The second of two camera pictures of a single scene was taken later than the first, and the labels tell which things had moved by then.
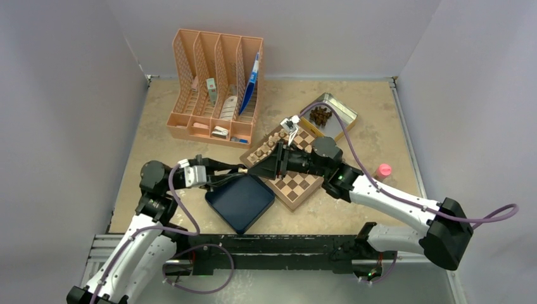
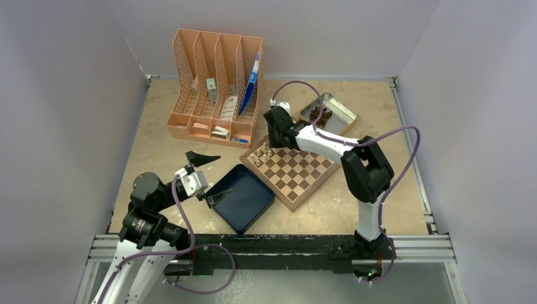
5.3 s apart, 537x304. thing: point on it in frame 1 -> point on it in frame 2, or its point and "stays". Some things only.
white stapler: x=220 y=132 stays
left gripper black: x=212 y=166 -> x=198 y=159
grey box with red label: x=212 y=90 stays
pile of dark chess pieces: x=320 y=115 stays
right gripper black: x=267 y=168 -> x=274 y=143
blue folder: x=250 y=91 stays
